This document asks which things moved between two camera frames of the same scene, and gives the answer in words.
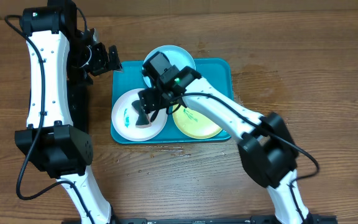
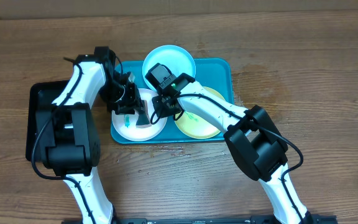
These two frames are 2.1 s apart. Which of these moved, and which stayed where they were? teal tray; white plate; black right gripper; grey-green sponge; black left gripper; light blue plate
Moved: black right gripper; black left gripper
Stayed: teal tray; grey-green sponge; white plate; light blue plate
